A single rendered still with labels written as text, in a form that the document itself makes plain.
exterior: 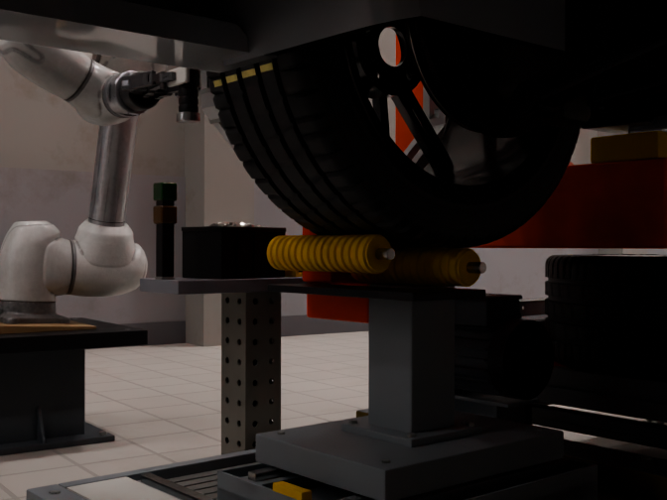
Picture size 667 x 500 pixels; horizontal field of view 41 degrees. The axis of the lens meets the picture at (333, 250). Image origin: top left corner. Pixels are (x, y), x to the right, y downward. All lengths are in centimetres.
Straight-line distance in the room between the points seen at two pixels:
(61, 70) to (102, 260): 78
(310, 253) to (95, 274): 121
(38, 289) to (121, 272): 23
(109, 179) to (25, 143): 213
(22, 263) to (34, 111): 222
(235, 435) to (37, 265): 75
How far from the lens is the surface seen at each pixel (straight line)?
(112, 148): 248
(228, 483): 142
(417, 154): 166
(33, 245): 247
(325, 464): 130
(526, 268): 647
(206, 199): 466
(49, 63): 185
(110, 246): 250
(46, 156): 461
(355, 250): 129
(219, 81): 130
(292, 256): 141
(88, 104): 189
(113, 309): 470
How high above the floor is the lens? 52
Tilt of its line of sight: level
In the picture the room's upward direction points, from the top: straight up
